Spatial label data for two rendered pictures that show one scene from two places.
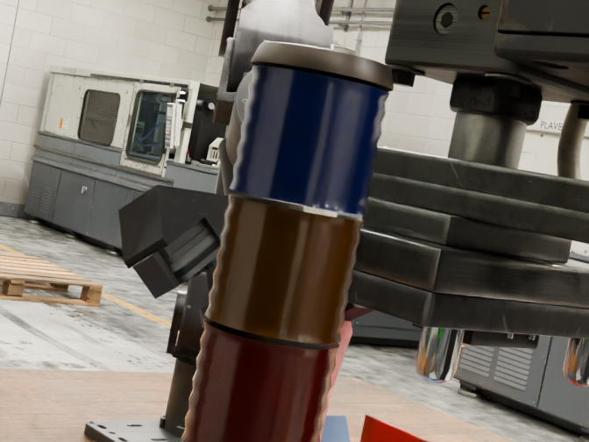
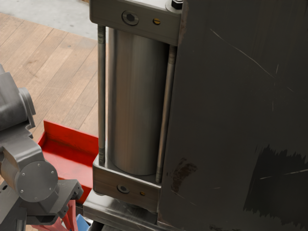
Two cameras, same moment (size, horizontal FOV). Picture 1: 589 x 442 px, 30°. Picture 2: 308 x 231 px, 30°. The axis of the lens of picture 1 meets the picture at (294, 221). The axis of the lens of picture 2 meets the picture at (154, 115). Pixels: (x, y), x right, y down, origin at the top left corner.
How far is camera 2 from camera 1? 67 cm
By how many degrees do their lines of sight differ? 51
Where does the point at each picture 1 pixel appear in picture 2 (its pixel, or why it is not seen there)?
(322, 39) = (12, 91)
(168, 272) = not seen: outside the picture
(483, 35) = (144, 200)
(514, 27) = (166, 223)
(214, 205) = (15, 210)
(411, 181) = (118, 224)
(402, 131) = not seen: outside the picture
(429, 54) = (118, 197)
